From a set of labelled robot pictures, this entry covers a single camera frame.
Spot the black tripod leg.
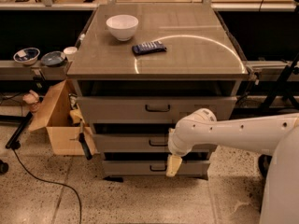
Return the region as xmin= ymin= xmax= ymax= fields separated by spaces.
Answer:
xmin=6 ymin=112 xmax=33 ymax=150

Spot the cardboard box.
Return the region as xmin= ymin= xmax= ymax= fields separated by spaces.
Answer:
xmin=28 ymin=80 xmax=84 ymax=155

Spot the blue snack packet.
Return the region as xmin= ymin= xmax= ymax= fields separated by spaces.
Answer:
xmin=132 ymin=41 xmax=167 ymax=55

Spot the pink toy figure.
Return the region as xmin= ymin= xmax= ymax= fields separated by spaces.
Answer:
xmin=22 ymin=90 xmax=40 ymax=113

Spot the grey bottom drawer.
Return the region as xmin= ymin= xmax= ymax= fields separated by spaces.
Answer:
xmin=102 ymin=161 xmax=210 ymax=176

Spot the small white cup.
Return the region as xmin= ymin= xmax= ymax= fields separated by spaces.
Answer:
xmin=64 ymin=47 xmax=78 ymax=61

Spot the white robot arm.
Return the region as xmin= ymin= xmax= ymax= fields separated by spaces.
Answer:
xmin=166 ymin=108 xmax=299 ymax=224

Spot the blue patterned white bowl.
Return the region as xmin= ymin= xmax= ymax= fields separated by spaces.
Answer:
xmin=13 ymin=48 xmax=40 ymax=65

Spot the blue plate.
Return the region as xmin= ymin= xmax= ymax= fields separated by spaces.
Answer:
xmin=41 ymin=51 xmax=65 ymax=67

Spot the grey drawer cabinet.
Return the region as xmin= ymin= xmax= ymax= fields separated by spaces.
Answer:
xmin=66 ymin=3 xmax=250 ymax=183

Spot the black caster wheel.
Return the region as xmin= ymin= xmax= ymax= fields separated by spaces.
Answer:
xmin=0 ymin=160 xmax=9 ymax=175

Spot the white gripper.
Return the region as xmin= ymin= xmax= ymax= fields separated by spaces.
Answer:
xmin=166 ymin=128 xmax=194 ymax=177

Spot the grey drawer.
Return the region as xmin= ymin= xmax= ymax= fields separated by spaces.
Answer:
xmin=102 ymin=161 xmax=210 ymax=176
xmin=78 ymin=96 xmax=236 ymax=124
xmin=93 ymin=133 xmax=169 ymax=153

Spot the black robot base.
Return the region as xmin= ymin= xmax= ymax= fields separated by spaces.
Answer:
xmin=258 ymin=155 xmax=272 ymax=177

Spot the black floor cable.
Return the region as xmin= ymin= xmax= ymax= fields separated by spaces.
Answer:
xmin=12 ymin=147 xmax=83 ymax=224

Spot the grey top drawer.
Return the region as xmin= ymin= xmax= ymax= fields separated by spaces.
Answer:
xmin=78 ymin=96 xmax=236 ymax=124

